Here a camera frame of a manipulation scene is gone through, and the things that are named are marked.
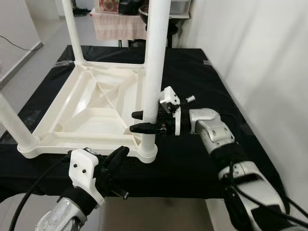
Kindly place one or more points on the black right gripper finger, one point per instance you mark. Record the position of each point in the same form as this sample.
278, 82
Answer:
147, 128
138, 115

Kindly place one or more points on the black tablecloth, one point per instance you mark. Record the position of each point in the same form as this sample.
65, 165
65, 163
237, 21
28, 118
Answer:
207, 96

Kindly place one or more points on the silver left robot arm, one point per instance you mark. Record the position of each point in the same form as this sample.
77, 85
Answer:
62, 214

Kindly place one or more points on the black stool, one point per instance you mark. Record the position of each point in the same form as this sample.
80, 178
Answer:
172, 33

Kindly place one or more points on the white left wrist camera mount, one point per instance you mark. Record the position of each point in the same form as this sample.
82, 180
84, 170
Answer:
83, 171

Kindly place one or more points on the white plastic table top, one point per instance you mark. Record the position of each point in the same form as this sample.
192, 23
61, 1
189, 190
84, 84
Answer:
91, 103

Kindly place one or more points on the black bag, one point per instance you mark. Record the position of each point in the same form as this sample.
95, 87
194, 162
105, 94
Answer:
130, 6

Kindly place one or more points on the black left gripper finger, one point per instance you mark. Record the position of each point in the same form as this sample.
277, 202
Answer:
114, 161
123, 159

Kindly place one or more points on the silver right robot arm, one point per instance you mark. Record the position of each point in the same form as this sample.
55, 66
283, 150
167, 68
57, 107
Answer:
216, 134

